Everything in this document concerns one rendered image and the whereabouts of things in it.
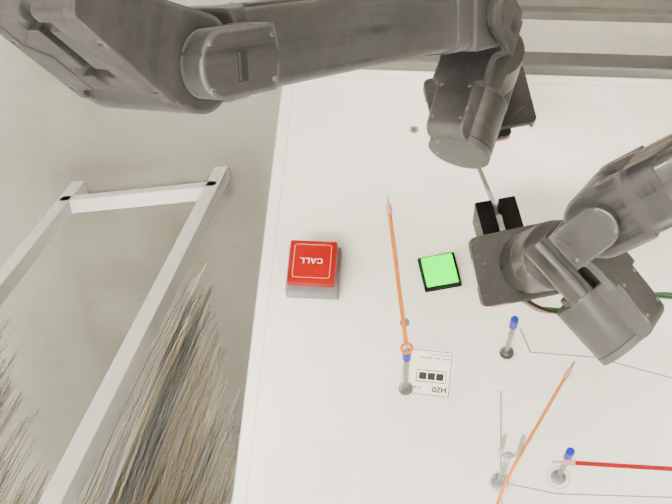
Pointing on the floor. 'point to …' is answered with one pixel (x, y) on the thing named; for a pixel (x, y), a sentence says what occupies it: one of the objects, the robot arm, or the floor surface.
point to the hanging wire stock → (151, 456)
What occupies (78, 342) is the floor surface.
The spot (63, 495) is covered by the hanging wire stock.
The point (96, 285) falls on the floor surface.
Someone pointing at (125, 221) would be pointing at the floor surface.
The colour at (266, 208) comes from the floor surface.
